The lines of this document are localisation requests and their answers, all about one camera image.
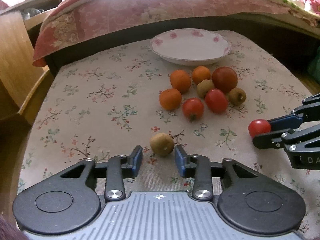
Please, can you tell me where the small red cherry tomato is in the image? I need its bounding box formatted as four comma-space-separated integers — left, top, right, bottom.
248, 119, 271, 137

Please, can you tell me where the brown kiwi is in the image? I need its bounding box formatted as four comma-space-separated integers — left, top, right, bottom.
150, 133, 175, 156
228, 87, 246, 106
197, 79, 215, 98

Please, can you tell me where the oblong red tomato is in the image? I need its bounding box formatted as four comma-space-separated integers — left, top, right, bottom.
204, 89, 228, 114

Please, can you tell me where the round red tomato with stem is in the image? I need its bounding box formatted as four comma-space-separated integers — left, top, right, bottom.
182, 98, 204, 121

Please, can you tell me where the small orange tangerine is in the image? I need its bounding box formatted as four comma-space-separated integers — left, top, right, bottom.
191, 66, 211, 85

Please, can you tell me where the green bag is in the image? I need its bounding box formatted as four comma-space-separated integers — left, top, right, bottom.
308, 54, 320, 84

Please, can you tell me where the floral tablecloth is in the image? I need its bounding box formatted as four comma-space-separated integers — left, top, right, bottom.
18, 31, 319, 239

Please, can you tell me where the white floral plate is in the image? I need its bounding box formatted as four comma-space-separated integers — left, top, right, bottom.
150, 28, 232, 67

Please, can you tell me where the wooden nightstand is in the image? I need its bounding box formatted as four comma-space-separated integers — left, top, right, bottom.
0, 0, 66, 126

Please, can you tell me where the pink floral bed sheet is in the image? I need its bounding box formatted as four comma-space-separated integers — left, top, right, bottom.
33, 0, 291, 67

